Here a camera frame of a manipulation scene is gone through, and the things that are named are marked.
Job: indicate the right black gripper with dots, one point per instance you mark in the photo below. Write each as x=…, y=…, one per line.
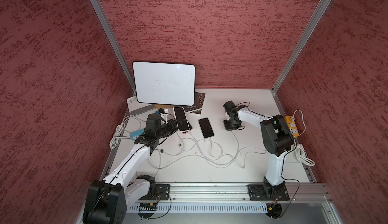
x=228, y=127

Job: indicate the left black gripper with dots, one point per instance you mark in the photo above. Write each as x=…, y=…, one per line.
x=172, y=122

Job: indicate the pink case phone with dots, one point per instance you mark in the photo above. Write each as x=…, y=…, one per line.
x=180, y=116
x=189, y=128

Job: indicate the clear case phone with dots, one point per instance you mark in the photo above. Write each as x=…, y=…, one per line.
x=206, y=128

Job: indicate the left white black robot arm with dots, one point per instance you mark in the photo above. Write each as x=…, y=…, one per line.
x=108, y=199

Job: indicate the wooden board stand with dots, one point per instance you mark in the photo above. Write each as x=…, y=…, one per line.
x=168, y=107

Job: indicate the teal small object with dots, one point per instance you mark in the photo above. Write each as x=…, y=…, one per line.
x=134, y=135

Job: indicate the grey flat box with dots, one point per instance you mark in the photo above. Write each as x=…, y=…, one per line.
x=136, y=108

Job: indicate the dark book chinese title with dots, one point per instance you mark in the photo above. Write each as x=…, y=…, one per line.
x=198, y=104

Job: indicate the yellow power strip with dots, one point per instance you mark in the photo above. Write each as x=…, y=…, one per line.
x=290, y=120

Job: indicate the white board black frame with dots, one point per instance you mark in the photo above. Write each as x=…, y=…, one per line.
x=164, y=83

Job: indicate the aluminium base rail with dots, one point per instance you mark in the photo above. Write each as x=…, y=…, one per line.
x=244, y=193

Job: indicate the left aluminium corner post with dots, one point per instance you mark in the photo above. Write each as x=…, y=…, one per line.
x=97, y=6

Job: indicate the aluminium corner post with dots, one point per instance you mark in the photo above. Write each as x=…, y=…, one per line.
x=309, y=29
x=97, y=6

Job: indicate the right aluminium corner post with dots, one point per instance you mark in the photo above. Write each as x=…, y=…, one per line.
x=309, y=29

